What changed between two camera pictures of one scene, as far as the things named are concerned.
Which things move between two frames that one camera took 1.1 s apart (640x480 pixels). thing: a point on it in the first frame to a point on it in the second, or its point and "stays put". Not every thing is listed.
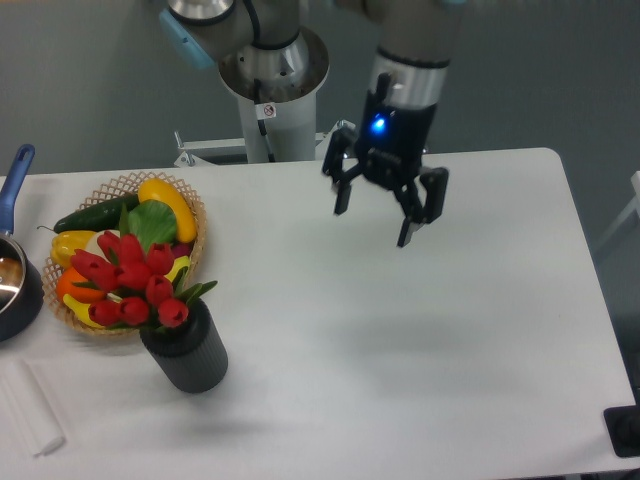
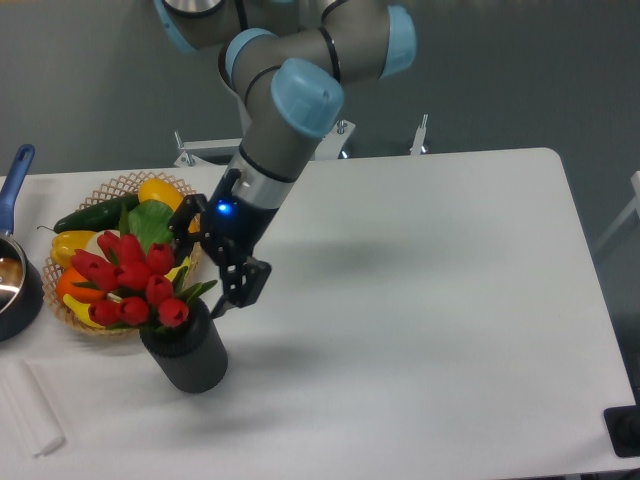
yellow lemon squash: [163, 191] stays put
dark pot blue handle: [22, 290] stays put
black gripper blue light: [394, 140] to [230, 231]
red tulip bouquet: [135, 283] stays put
